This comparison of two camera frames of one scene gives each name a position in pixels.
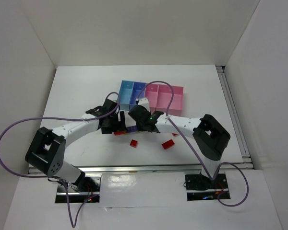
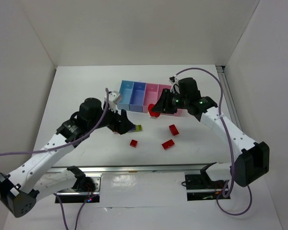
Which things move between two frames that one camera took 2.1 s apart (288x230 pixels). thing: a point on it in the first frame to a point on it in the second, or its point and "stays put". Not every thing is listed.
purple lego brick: [132, 129] stays put
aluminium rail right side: [235, 119] stays put
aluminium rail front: [159, 169] stays put
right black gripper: [136, 117] to [168, 101]
